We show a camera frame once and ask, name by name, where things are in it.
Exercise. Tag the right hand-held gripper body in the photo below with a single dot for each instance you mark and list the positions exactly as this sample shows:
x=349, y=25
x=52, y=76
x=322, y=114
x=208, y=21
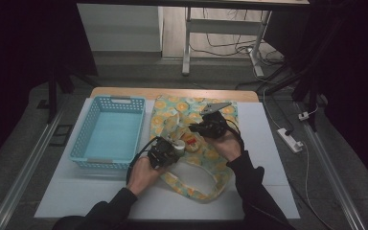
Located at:
x=214, y=126

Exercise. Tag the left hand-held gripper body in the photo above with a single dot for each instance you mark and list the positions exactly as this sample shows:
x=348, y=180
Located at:
x=161, y=155

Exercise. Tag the orange print fabric bag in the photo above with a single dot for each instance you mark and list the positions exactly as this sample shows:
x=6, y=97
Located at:
x=211, y=156

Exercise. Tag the blue plastic basket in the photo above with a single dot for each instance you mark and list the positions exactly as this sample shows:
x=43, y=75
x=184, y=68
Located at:
x=108, y=137

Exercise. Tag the person's right hand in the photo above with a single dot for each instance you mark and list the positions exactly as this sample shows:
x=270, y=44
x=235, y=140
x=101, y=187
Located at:
x=226, y=147

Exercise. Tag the person's left hand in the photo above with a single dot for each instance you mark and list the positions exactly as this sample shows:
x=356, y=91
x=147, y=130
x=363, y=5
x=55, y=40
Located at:
x=143, y=175

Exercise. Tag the white table mat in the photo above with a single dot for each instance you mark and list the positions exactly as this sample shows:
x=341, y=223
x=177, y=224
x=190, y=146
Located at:
x=268, y=159

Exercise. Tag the white power strip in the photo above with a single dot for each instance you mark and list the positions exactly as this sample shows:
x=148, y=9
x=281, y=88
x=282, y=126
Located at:
x=289, y=140

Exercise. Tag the small white adapter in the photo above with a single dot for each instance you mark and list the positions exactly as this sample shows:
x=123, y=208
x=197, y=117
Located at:
x=303, y=116

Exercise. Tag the black metal stand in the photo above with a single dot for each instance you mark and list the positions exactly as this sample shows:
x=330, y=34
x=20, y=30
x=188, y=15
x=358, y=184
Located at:
x=313, y=105
x=52, y=96

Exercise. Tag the dark desk top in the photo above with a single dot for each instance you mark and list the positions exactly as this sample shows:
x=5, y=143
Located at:
x=188, y=2

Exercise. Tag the white cabinet panel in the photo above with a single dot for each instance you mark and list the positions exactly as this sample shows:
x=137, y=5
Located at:
x=118, y=28

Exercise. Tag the white desk frame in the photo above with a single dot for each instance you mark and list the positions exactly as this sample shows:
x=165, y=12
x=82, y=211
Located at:
x=223, y=27

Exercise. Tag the black floor frame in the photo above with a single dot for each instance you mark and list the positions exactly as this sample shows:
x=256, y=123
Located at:
x=57, y=143

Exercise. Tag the metal floor rail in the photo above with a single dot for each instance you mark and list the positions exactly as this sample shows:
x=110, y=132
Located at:
x=28, y=169
x=333, y=179

